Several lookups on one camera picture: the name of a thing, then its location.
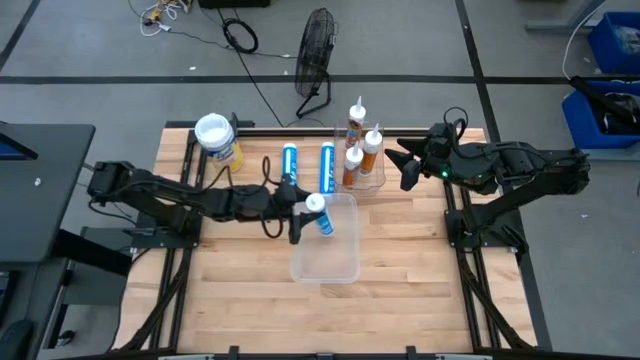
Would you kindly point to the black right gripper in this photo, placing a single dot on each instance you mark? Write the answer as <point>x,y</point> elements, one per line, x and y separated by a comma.
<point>442,162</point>

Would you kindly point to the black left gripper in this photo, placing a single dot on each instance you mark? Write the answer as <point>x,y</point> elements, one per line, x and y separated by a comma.
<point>287,210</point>

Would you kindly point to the blue silicone sealant tube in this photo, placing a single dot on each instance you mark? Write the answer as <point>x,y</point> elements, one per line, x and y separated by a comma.
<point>320,215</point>
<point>289,162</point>
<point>327,167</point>

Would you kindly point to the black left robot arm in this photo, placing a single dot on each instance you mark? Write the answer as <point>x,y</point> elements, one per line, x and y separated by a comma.
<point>165,192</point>

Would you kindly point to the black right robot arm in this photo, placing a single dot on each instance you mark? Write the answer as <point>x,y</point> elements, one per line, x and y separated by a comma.
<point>530,165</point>

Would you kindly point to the narrow clear plastic bin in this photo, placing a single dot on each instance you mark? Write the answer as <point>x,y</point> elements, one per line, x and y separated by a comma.
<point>377,182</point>

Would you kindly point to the wide clear plastic bin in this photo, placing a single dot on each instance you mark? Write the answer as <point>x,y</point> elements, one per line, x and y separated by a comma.
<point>325,260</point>

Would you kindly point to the Lysol wipes canister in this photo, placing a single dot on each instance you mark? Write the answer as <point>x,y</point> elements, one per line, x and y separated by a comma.
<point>217,137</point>

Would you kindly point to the black floor fan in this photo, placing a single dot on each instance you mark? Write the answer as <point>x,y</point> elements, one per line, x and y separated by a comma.
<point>315,50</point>

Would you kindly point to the blue storage bin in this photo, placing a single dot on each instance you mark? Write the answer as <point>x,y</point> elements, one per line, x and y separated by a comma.
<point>580,125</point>
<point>605,50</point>

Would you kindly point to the black box on floor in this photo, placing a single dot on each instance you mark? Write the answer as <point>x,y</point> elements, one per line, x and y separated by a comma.
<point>235,4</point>

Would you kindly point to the black desk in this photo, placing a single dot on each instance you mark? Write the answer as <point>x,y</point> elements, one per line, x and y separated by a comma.
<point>45,210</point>

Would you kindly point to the dark tablet with blue screen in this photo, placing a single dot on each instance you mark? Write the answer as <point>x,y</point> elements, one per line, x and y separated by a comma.
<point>12,150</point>

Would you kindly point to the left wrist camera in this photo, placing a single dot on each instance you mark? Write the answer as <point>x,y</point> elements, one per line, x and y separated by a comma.
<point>288,190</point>

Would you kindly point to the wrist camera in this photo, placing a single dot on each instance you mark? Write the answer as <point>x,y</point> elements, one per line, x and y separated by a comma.
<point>288,190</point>
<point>440,135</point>

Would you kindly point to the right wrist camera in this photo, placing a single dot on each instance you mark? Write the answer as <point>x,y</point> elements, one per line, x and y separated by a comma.
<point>440,135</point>

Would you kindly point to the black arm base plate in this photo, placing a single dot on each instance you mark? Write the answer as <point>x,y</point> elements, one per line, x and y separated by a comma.
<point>150,240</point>
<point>455,235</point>

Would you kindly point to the black table frame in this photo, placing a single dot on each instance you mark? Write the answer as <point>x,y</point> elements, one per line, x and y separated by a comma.
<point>176,310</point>

